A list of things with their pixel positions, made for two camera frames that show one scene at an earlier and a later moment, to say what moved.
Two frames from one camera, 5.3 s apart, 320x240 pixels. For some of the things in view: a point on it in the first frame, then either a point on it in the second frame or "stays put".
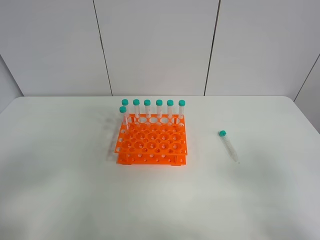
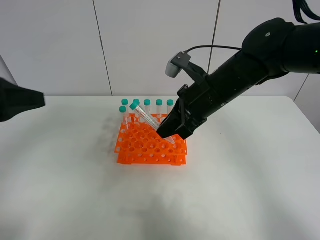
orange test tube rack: (153, 140) stays put
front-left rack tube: (122, 110) stays put
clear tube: (222, 134) -> (136, 106)
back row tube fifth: (170, 103) stays put
